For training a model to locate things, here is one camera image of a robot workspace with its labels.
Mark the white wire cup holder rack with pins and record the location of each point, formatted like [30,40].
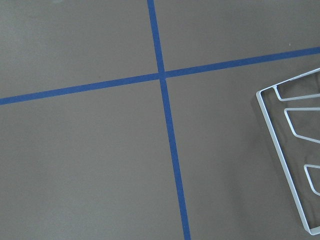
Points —
[312,231]

